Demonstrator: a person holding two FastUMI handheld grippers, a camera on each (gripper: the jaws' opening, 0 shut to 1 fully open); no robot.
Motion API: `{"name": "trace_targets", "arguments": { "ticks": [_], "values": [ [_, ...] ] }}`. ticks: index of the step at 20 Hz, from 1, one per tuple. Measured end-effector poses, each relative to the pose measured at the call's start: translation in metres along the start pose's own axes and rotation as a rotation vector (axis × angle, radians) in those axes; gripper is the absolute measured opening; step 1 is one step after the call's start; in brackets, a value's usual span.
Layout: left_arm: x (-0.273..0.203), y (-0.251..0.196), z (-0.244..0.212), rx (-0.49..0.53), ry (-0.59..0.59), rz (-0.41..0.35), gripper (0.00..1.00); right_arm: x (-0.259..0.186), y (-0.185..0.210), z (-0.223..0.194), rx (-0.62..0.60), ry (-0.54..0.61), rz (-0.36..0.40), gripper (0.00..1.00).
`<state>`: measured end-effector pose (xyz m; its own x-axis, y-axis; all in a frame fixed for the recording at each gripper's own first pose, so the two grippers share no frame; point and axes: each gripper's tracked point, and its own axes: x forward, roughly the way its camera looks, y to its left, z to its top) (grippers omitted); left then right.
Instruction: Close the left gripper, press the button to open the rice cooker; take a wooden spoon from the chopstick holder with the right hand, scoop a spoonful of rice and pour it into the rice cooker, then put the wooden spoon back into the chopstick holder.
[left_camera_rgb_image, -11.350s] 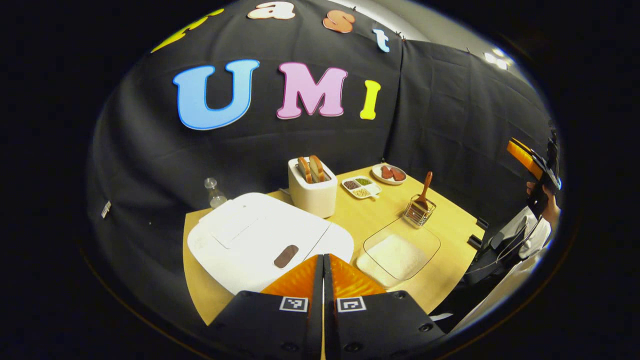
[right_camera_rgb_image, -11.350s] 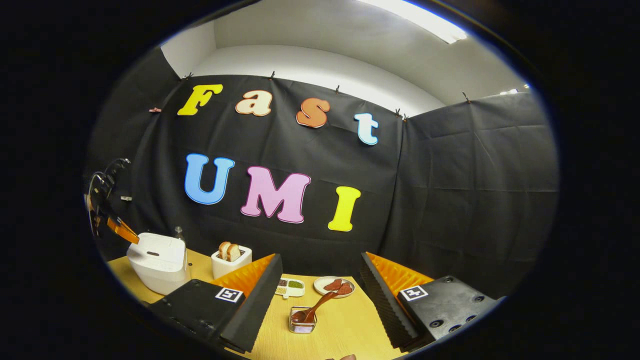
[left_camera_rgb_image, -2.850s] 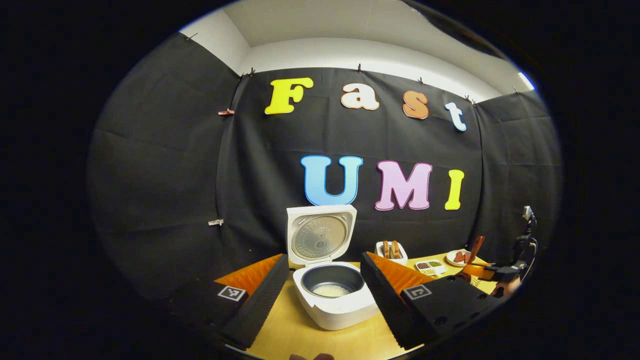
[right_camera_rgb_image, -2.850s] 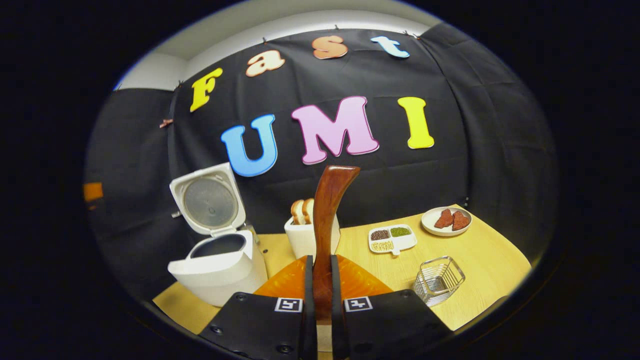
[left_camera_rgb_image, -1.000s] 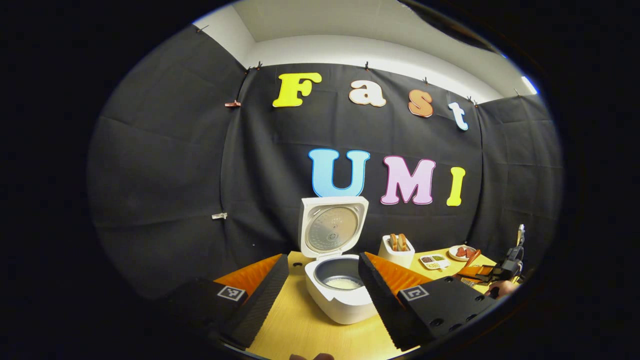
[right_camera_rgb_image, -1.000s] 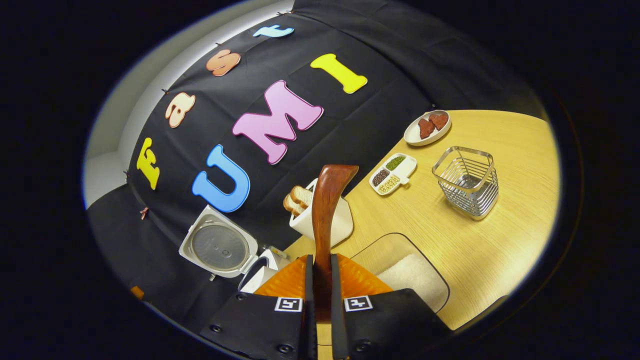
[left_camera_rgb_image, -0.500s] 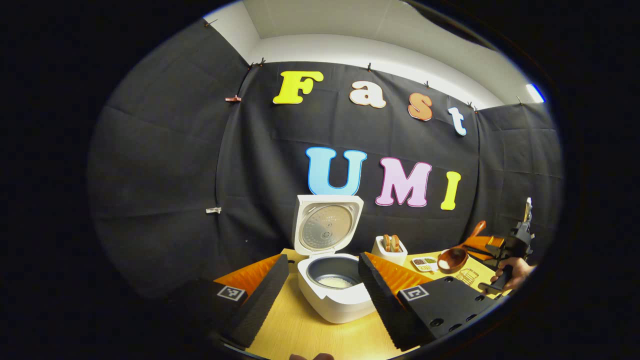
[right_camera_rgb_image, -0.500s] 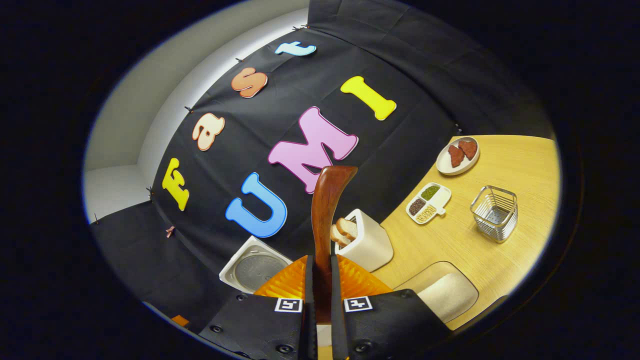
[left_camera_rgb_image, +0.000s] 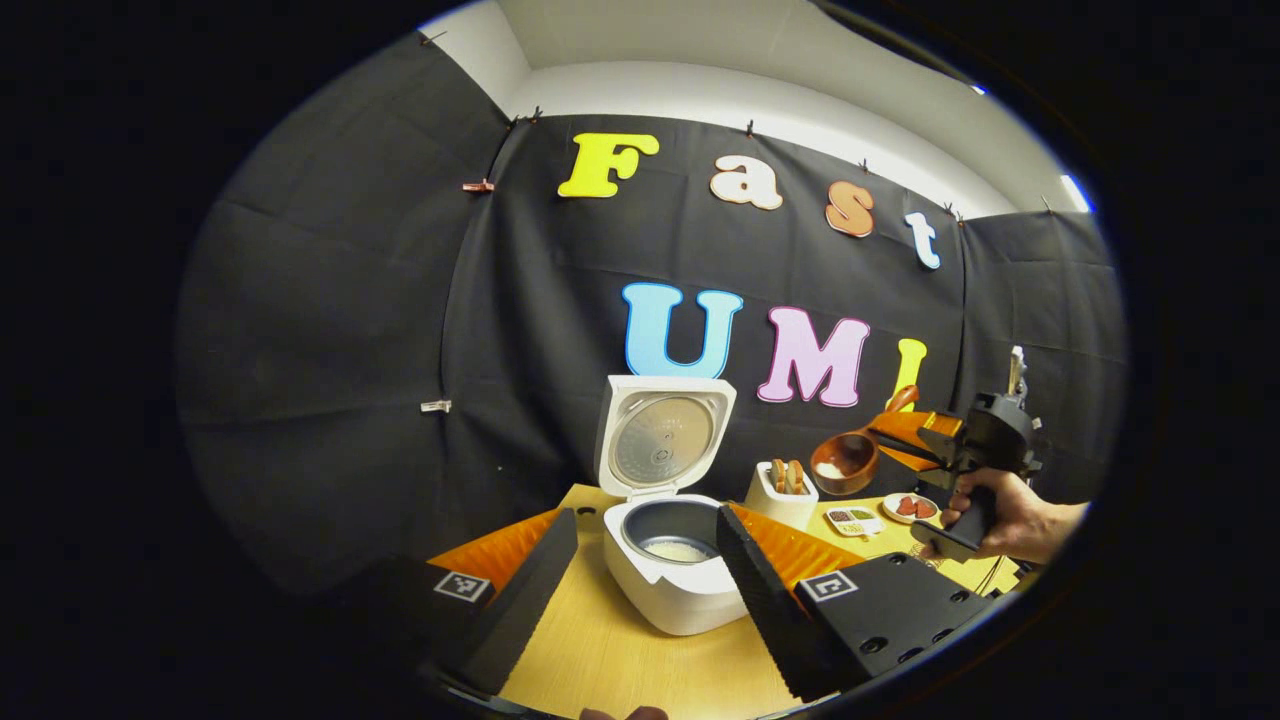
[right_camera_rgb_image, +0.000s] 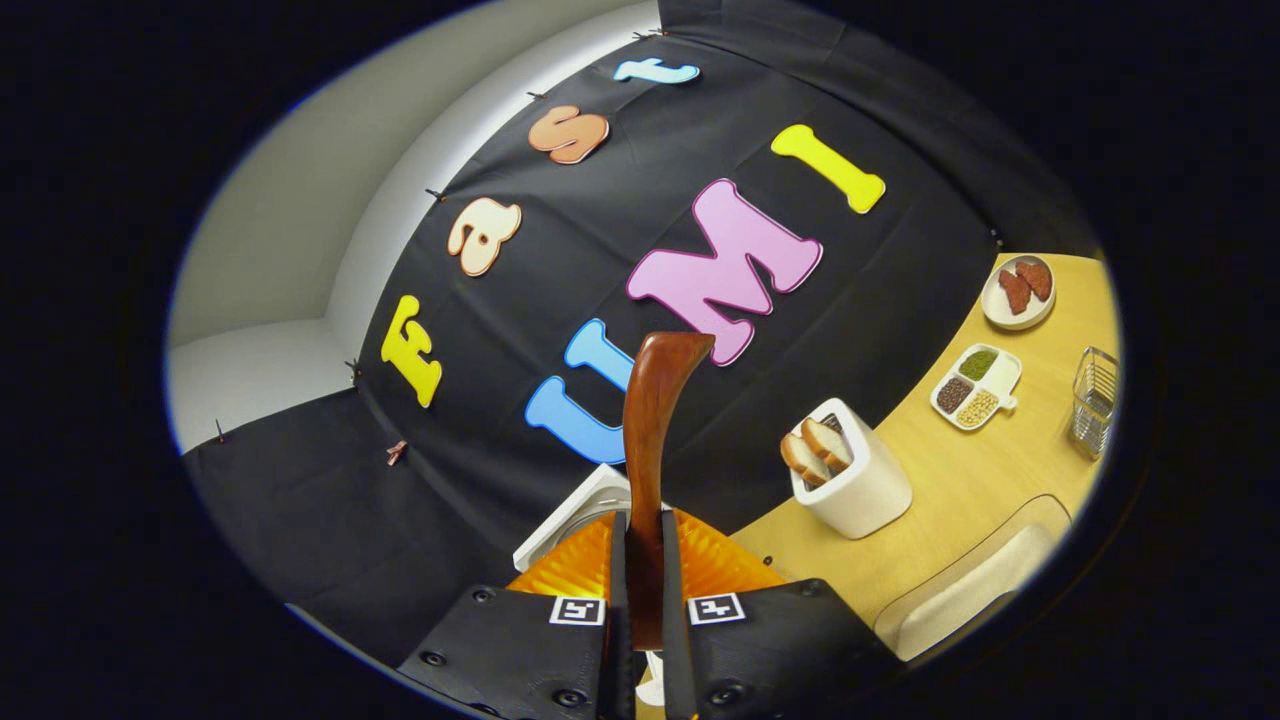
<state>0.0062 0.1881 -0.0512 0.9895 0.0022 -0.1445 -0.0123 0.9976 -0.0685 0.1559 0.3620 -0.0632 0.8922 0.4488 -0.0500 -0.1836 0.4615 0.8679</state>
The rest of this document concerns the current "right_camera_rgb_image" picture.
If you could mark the brown wooden spoon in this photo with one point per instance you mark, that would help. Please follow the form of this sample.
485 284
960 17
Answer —
650 450

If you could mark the white divided grain dish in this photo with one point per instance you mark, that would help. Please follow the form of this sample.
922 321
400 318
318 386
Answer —
1000 378

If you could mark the pink clothes peg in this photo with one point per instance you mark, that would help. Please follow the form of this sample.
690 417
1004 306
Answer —
397 453

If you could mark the red meat slice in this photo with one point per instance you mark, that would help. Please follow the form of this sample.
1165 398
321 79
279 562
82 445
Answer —
1016 292
1036 280

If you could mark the white round plate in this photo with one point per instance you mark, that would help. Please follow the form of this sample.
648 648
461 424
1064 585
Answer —
995 312

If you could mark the white toaster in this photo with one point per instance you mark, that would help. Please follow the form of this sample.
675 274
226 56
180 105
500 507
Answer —
860 500

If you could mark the black backdrop cloth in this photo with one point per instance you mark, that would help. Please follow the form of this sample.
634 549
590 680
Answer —
900 300

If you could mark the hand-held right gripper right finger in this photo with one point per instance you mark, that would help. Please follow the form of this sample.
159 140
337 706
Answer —
675 640

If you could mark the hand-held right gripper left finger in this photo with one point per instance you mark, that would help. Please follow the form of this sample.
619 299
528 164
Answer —
618 620

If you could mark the clear glass dish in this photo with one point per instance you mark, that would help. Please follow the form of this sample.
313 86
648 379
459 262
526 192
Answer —
1040 510

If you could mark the white rice cooker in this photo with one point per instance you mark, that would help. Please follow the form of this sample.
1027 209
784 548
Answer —
590 500

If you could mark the white rice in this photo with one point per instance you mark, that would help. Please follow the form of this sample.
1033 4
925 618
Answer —
960 600

